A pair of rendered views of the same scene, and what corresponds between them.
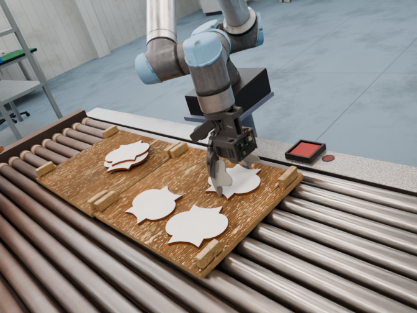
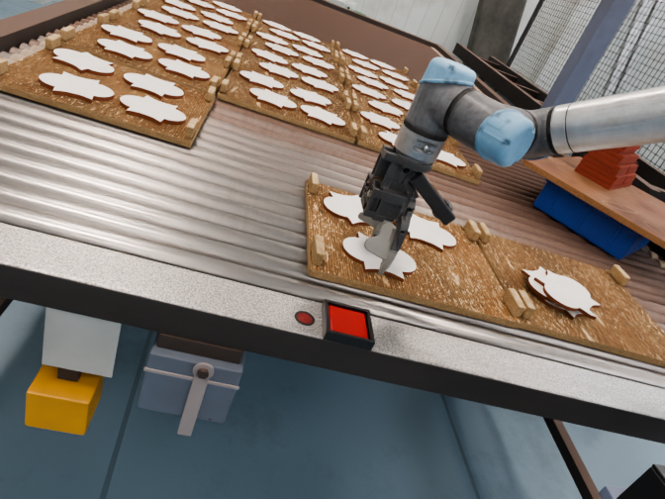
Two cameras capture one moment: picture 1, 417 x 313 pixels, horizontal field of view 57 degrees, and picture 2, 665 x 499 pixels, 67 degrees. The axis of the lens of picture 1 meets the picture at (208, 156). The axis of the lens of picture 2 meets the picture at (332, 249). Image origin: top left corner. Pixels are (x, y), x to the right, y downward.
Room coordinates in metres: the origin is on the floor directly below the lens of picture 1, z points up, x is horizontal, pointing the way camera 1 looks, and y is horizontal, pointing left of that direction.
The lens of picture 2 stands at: (1.02, -0.84, 1.38)
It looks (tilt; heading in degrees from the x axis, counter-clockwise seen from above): 30 degrees down; 112
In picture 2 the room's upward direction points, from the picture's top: 23 degrees clockwise
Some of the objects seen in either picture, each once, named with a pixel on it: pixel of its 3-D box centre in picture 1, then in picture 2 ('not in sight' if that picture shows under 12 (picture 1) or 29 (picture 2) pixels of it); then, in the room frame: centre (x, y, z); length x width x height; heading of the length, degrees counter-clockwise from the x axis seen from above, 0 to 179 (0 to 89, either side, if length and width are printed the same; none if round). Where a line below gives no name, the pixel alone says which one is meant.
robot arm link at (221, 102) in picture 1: (217, 98); (419, 145); (0.78, -0.06, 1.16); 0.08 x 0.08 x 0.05
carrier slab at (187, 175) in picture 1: (193, 197); (402, 247); (0.80, 0.07, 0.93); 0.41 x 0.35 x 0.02; 37
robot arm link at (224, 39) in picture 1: (205, 52); (494, 130); (0.88, -0.07, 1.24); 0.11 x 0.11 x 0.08; 73
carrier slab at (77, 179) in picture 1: (108, 165); (572, 294); (1.13, 0.32, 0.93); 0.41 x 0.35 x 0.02; 36
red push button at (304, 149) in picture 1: (305, 151); (346, 325); (0.85, -0.24, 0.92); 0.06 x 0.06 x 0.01; 36
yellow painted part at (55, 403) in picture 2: not in sight; (69, 360); (0.55, -0.48, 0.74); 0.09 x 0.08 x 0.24; 36
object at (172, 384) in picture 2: not in sight; (193, 371); (0.70, -0.37, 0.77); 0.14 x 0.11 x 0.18; 36
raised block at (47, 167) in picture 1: (45, 169); (618, 274); (1.22, 0.54, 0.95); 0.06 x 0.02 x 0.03; 126
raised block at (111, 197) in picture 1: (106, 201); (472, 230); (0.88, 0.29, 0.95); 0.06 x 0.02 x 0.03; 127
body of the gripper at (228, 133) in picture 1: (228, 132); (395, 185); (0.77, -0.06, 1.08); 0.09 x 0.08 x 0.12; 37
